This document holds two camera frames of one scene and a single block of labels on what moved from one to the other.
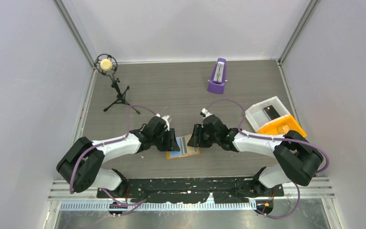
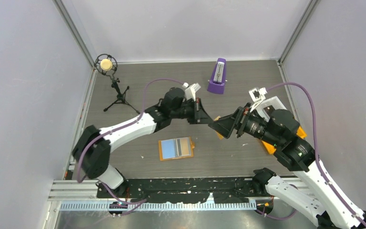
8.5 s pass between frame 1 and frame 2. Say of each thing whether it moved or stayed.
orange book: moved
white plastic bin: stayed
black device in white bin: stayed
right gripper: moved
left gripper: moved
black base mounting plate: stayed
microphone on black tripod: stayed
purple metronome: stayed
